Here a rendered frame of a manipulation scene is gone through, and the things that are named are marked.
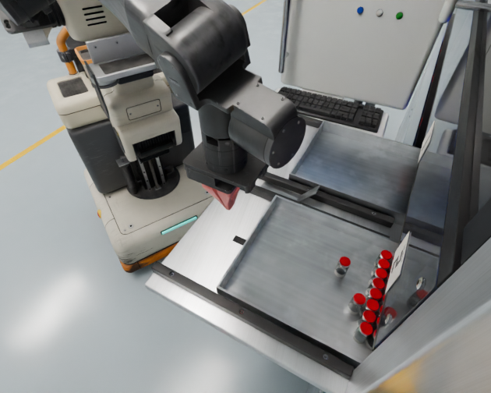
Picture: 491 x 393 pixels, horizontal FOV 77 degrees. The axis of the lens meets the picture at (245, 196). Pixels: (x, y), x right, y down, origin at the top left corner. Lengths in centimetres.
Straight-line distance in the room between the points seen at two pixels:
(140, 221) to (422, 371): 136
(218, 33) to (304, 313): 48
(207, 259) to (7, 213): 182
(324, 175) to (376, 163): 15
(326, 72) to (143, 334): 135
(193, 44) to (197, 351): 135
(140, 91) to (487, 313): 110
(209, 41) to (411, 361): 33
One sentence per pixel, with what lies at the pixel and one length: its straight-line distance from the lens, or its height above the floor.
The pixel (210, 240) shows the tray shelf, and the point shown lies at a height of 88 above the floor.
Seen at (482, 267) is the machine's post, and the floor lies 126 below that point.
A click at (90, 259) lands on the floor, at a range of 187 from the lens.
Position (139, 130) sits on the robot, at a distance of 117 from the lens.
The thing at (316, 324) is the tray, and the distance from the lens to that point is 61.
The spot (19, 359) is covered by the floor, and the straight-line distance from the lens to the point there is 177.
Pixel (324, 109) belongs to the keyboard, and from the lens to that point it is 119.
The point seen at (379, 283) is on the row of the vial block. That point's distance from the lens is 63.
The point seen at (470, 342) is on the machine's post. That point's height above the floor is 122.
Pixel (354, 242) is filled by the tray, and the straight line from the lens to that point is 72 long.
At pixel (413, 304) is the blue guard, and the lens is 39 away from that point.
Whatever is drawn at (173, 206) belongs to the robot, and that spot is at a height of 28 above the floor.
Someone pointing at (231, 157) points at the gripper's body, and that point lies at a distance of 38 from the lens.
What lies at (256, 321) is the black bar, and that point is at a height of 90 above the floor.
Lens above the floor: 144
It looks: 48 degrees down
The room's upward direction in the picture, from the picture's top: straight up
